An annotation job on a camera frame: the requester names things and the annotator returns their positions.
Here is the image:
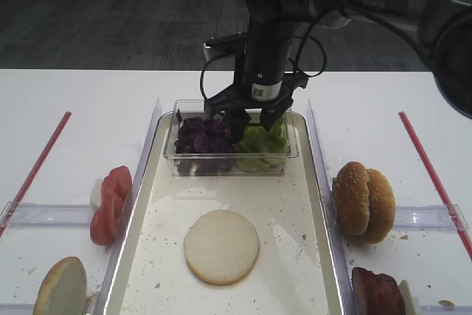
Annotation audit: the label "white metal tray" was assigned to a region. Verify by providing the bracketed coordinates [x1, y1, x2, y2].
[95, 114, 343, 314]

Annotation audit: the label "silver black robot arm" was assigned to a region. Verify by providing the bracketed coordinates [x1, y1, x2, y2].
[204, 0, 471, 140]

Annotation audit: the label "right red rail strip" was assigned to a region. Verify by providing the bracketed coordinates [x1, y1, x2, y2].
[398, 111, 471, 257]

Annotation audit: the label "clear track at buns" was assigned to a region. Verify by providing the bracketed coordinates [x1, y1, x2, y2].
[393, 204, 468, 232]

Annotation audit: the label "purple lettuce in container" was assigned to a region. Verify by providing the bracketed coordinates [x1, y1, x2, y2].
[174, 109, 235, 176]

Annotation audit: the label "red rail strip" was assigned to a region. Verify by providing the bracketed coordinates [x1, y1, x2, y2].
[398, 111, 471, 257]
[0, 111, 72, 236]

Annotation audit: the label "right clear divider rail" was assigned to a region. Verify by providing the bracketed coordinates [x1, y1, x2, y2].
[306, 100, 358, 314]

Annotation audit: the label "white pusher block at patties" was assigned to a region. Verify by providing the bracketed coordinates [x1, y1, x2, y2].
[398, 280, 422, 315]

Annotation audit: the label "sesame bun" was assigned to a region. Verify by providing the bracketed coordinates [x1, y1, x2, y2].
[332, 162, 369, 236]
[362, 169, 396, 244]

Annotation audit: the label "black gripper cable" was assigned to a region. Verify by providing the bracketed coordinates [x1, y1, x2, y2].
[198, 15, 328, 100]

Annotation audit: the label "clear lettuce container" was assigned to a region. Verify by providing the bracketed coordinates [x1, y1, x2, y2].
[163, 100, 298, 176]

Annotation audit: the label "clear divider rail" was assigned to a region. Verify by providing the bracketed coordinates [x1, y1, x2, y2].
[306, 100, 358, 314]
[91, 98, 162, 315]

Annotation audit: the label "green lettuce in container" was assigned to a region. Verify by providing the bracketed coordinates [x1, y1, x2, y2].
[235, 117, 288, 173]

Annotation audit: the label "white pusher block at tomatoes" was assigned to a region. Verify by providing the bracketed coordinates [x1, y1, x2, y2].
[89, 179, 103, 212]

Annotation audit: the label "sesame bun top outer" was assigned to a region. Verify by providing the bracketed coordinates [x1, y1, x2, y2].
[362, 169, 396, 244]

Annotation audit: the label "bun bottom standing left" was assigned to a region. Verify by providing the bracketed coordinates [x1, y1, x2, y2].
[32, 257, 87, 315]

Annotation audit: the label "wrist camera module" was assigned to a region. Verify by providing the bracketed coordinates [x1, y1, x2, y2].
[204, 32, 247, 61]

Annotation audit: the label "clear track at tomatoes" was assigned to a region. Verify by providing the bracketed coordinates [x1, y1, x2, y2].
[1, 202, 93, 228]

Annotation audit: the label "left clear divider rail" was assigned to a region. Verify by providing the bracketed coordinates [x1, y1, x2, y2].
[91, 98, 162, 315]

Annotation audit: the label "brown meat patties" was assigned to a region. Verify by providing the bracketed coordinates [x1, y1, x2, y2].
[352, 267, 406, 315]

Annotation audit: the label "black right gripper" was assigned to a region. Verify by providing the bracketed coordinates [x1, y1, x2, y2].
[204, 19, 308, 143]

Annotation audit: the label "clear track at patties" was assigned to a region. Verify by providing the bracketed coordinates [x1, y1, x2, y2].
[413, 297, 471, 315]

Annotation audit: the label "left red rail strip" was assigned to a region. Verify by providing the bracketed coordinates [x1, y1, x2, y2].
[0, 111, 72, 236]

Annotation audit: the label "red tomato slices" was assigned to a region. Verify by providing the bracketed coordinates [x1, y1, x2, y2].
[90, 165, 132, 246]

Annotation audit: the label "sesame bun top inner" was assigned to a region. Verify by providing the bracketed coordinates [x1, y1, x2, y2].
[332, 162, 369, 236]

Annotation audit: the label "bun bottom on tray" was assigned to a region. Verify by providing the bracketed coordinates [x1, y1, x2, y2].
[184, 210, 260, 285]

